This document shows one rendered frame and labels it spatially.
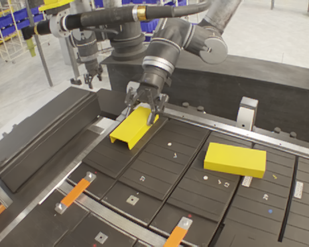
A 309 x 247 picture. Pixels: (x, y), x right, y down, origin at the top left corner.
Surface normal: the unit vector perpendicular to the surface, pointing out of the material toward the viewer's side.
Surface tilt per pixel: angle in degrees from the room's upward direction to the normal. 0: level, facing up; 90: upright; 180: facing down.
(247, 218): 0
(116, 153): 0
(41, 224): 0
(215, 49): 90
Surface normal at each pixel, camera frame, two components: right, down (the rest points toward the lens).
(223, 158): -0.11, -0.78
